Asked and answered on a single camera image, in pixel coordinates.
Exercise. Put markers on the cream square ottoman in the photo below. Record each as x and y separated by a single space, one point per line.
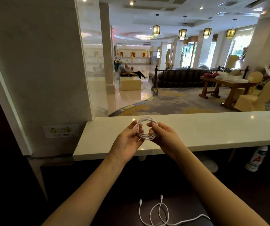
130 83

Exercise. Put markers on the white wall sticker label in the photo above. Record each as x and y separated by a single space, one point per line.
61 131

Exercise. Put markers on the reception counter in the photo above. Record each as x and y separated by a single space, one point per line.
132 57

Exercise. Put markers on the wooden table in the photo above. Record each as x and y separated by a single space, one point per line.
228 88

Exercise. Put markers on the person's left forearm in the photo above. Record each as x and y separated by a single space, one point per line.
83 195

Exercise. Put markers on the person's right hand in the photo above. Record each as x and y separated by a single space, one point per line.
166 138

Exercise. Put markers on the round ceiling chandelier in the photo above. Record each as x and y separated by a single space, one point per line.
143 37

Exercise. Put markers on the person's left hand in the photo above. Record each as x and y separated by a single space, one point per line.
125 145

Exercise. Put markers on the white boxes on table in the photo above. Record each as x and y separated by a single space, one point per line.
231 77

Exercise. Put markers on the white plastic bottle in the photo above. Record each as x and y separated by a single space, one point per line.
256 158

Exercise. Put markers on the dark leather sofa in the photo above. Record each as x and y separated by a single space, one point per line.
182 77

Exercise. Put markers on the patterned carpet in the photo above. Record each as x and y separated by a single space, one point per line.
184 101

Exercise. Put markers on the person's left thumb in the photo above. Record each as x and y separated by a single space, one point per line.
132 126

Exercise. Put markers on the person's right thumb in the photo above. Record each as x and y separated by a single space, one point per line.
155 124

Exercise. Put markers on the hanging lantern lamp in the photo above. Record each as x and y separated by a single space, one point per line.
207 31
182 32
230 32
156 29

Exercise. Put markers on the red bag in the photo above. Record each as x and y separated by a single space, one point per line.
210 74

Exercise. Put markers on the square marble pillar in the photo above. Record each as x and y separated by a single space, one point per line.
107 47

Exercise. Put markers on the cream covered chair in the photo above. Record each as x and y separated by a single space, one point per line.
252 82
231 61
258 96

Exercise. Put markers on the person's right forearm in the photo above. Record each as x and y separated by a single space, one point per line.
217 188

